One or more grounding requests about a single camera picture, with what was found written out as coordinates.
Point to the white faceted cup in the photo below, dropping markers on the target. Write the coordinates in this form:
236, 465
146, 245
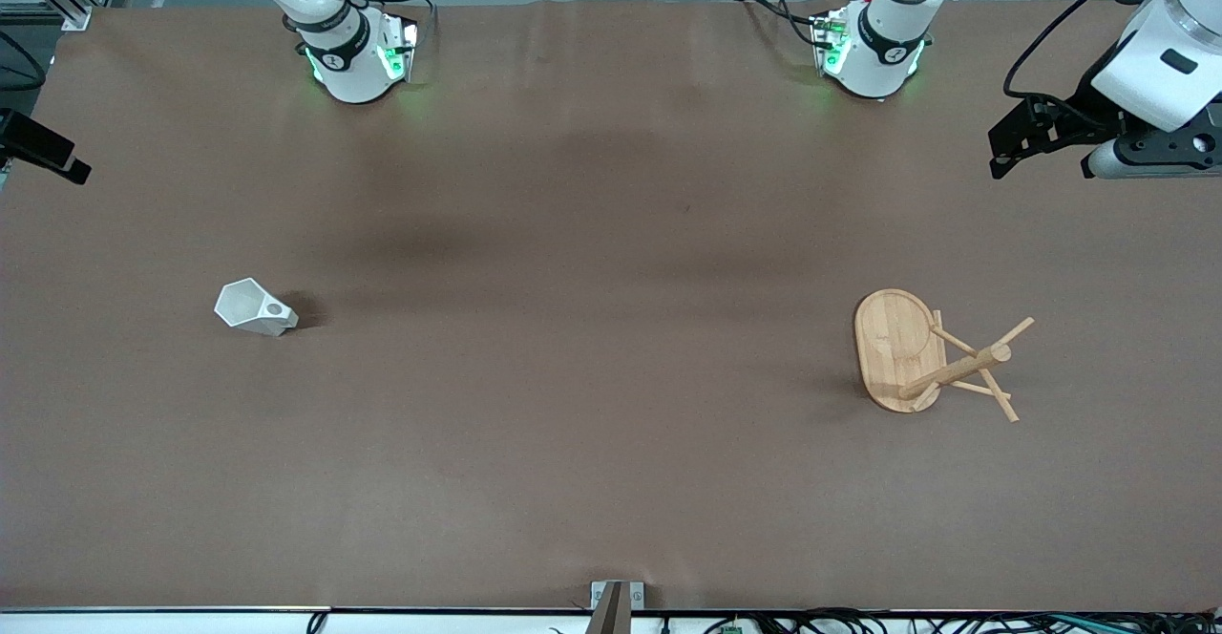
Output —
243, 307

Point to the white table edge rail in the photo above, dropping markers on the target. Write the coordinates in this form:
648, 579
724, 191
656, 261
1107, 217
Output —
143, 623

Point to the wooden cup rack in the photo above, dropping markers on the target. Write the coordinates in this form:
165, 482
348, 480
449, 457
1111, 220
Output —
893, 348

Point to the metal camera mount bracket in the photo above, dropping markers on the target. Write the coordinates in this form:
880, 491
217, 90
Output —
600, 596

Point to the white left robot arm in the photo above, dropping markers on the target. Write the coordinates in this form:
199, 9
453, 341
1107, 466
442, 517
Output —
883, 61

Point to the brown table cover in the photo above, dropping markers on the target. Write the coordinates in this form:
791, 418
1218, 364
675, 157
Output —
573, 376

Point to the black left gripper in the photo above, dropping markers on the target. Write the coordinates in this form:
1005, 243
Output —
1081, 109

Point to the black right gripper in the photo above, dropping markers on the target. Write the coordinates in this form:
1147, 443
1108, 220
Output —
36, 144

